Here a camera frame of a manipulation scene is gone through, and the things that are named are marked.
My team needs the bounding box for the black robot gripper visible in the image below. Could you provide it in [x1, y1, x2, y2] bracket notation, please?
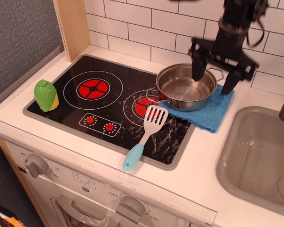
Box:
[191, 26, 259, 95]

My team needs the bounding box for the stainless steel pot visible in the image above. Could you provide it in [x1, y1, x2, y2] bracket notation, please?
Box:
[146, 63, 224, 112]

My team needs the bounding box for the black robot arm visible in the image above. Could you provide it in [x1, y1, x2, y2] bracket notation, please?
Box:
[191, 0, 268, 95]

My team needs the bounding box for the blue folded towel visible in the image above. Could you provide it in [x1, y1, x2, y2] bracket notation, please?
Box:
[159, 85, 234, 133]

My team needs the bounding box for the grey toy sink basin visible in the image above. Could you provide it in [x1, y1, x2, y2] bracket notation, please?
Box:
[216, 106, 284, 216]

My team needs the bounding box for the black toy stovetop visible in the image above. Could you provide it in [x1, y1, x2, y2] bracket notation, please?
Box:
[22, 54, 196, 172]

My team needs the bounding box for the right red stove knob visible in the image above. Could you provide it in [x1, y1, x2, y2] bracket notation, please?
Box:
[105, 123, 115, 132]

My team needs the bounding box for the red stove knob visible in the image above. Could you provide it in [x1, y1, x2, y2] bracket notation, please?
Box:
[105, 123, 115, 132]
[86, 116, 95, 125]

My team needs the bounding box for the left red stove knob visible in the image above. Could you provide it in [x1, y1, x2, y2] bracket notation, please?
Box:
[86, 116, 95, 125]

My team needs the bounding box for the grey oven temperature knob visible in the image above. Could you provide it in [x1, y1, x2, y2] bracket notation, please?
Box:
[115, 196, 146, 224]

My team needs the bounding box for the green yellow toy corn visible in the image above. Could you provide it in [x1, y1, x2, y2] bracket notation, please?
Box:
[34, 79, 59, 112]

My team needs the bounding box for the grey timer knob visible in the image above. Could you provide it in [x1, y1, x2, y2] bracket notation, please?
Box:
[25, 154, 49, 178]

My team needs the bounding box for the yellow object at corner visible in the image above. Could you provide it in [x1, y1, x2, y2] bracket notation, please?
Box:
[4, 217, 24, 227]

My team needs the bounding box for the white spatula blue handle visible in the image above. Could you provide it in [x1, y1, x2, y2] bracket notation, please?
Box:
[123, 105, 169, 171]

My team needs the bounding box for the wooden side post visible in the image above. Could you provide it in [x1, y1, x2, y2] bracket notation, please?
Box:
[53, 0, 90, 62]

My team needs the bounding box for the grey oven door handle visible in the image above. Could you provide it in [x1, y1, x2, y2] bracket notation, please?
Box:
[55, 195, 121, 227]

